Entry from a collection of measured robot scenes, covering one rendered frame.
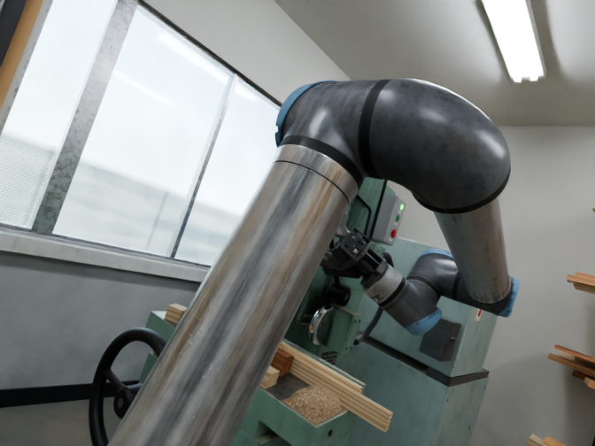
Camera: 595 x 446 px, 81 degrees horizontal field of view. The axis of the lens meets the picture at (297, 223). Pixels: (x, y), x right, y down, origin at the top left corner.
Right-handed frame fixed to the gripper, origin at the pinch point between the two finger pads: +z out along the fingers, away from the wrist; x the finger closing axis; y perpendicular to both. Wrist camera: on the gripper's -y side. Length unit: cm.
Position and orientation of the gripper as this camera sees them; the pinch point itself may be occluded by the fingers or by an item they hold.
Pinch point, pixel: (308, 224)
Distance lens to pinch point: 86.4
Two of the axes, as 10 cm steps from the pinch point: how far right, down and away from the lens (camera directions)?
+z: -7.4, -6.7, 0.6
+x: -5.8, 6.1, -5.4
